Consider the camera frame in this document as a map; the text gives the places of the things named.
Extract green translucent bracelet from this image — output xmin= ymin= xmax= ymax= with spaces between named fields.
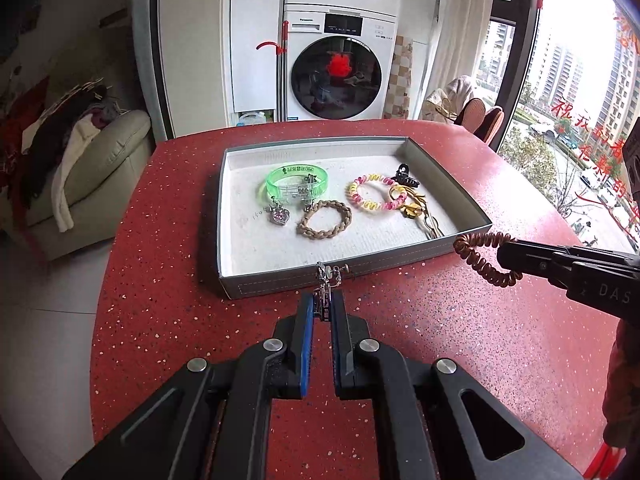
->
xmin=264 ymin=162 xmax=333 ymax=206

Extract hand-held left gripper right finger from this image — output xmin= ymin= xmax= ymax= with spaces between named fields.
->
xmin=327 ymin=291 xmax=583 ymax=480

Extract black claw hair clip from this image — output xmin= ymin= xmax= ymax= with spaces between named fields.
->
xmin=391 ymin=162 xmax=418 ymax=186

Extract brown spiral hair tie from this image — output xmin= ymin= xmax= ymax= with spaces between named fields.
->
xmin=453 ymin=232 xmax=523 ymax=289

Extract gold bracelet with charm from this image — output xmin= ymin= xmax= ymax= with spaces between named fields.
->
xmin=390 ymin=185 xmax=428 ymax=221

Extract beige braided rope bracelet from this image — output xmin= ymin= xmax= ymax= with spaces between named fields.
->
xmin=296 ymin=200 xmax=352 ymax=240

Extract white front-load washing machine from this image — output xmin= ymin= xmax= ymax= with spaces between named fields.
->
xmin=282 ymin=4 xmax=401 ymax=122

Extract red window decals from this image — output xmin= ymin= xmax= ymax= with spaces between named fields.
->
xmin=545 ymin=0 xmax=640 ymax=241

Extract pink yellow spiral hair tie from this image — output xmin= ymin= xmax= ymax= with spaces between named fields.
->
xmin=348 ymin=174 xmax=408 ymax=213

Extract red-handled mop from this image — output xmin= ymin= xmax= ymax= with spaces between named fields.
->
xmin=256 ymin=21 xmax=290 ymax=123

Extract white curtain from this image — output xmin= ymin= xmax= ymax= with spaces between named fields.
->
xmin=410 ymin=0 xmax=501 ymax=121

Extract silver heart pendant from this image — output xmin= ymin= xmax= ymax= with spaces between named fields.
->
xmin=267 ymin=195 xmax=292 ymax=226

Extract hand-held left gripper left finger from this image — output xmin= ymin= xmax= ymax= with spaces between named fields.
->
xmin=62 ymin=292 xmax=317 ymax=480

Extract person's right forearm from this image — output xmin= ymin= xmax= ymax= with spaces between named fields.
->
xmin=602 ymin=317 xmax=640 ymax=448

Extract cream leather sofa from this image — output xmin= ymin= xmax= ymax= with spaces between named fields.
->
xmin=0 ymin=10 xmax=153 ymax=261

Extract grey shallow tray box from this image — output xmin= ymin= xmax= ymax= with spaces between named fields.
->
xmin=216 ymin=135 xmax=495 ymax=301

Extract gold hair pin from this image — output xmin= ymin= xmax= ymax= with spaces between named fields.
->
xmin=419 ymin=207 xmax=446 ymax=240

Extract beige garment on chair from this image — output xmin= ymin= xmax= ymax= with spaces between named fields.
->
xmin=421 ymin=75 xmax=481 ymax=123

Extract red plastic item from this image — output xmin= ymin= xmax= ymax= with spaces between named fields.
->
xmin=595 ymin=440 xmax=626 ymax=480

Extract brown chair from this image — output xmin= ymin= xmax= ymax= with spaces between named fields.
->
xmin=474 ymin=106 xmax=505 ymax=147
xmin=455 ymin=99 xmax=486 ymax=133

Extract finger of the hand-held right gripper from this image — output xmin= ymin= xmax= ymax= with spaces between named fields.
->
xmin=510 ymin=241 xmax=640 ymax=267
xmin=496 ymin=242 xmax=640 ymax=318

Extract white laundry cabinet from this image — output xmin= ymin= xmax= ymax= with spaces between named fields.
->
xmin=157 ymin=0 xmax=446 ymax=141

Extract pile of clothes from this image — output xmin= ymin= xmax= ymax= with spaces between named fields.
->
xmin=0 ymin=77 xmax=121 ymax=233

